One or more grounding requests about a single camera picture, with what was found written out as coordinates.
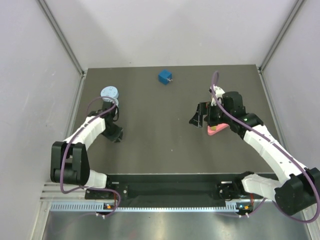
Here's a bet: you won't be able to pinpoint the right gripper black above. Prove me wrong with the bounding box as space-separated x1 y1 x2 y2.
189 100 232 128

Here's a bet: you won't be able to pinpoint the pink triangular power strip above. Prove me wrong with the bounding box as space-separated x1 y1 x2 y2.
207 123 229 136

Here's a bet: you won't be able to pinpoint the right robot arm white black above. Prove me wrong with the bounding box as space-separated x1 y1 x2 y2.
189 88 320 216

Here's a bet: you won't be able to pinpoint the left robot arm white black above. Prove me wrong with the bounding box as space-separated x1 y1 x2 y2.
50 101 123 199

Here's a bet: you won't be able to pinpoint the blue cube plug adapter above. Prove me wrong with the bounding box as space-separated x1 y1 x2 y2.
158 69 173 85

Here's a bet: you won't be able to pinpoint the light blue round power strip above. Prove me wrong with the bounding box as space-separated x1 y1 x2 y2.
100 86 119 110

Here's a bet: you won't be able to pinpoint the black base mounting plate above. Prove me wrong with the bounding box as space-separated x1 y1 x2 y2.
84 173 266 207

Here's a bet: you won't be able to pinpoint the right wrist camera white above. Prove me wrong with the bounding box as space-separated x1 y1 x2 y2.
209 85 225 106

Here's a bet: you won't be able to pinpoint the slotted cable duct rail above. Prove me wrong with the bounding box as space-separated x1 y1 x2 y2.
50 201 253 213

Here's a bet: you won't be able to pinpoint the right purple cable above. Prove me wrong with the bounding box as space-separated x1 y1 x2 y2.
209 70 320 223

